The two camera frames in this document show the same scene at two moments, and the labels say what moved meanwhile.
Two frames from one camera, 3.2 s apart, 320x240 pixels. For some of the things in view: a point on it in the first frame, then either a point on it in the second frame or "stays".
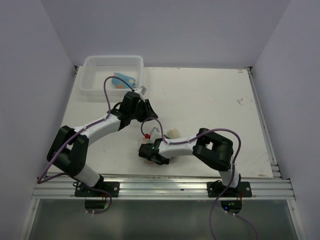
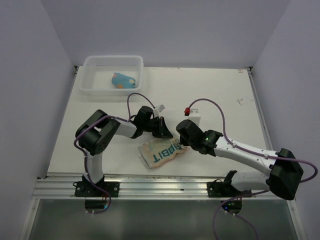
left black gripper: x=148 y=110 -> x=162 y=131
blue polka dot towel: x=120 y=84 stays
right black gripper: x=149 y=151 -> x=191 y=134
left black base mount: x=112 y=187 stays
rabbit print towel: x=173 y=133 -> x=156 y=152
